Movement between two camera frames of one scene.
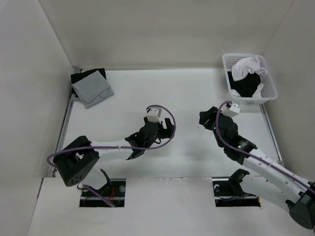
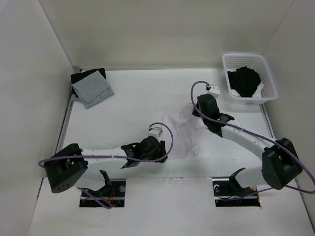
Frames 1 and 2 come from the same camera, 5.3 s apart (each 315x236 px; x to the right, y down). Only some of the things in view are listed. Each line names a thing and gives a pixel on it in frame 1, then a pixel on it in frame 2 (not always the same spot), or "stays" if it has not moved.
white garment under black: x=258 y=94 stays
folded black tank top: x=76 y=77 stays
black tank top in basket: x=246 y=87 stays
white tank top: x=241 y=68 to x=188 y=136
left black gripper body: x=158 y=135 to x=157 y=154
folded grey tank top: x=92 y=90 stays
